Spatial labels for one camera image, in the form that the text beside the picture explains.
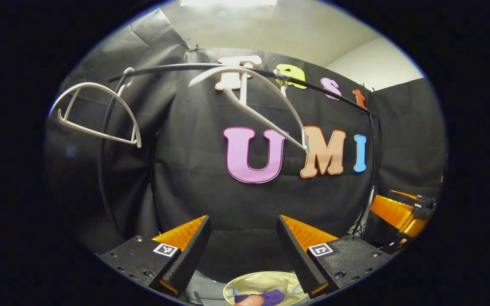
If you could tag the black backdrop cloth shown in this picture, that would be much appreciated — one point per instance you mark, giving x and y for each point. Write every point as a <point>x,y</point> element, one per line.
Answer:
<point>194,191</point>

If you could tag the black clothes rail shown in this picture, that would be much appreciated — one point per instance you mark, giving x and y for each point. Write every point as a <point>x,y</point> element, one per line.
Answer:
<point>164,68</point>

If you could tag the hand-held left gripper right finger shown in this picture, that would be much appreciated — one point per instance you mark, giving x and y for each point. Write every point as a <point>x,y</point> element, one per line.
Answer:
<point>298,259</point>

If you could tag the ceiling light panel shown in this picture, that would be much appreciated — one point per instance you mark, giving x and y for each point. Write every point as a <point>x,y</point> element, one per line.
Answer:
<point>228,3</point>

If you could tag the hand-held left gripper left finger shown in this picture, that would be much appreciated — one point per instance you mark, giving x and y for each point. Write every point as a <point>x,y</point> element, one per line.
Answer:
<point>189,259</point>

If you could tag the cream laundry hamper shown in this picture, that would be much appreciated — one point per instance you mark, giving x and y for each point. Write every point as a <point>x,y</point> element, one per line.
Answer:
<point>262,282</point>

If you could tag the purple shirt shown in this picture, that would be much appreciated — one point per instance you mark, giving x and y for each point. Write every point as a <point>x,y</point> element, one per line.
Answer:
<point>272,296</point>

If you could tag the white clothes hanger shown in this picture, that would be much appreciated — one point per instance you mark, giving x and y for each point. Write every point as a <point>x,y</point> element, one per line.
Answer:
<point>243,95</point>
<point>87,84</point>

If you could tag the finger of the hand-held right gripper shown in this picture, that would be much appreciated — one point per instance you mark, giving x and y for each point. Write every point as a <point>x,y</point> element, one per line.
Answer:
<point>391,214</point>
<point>411,197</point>

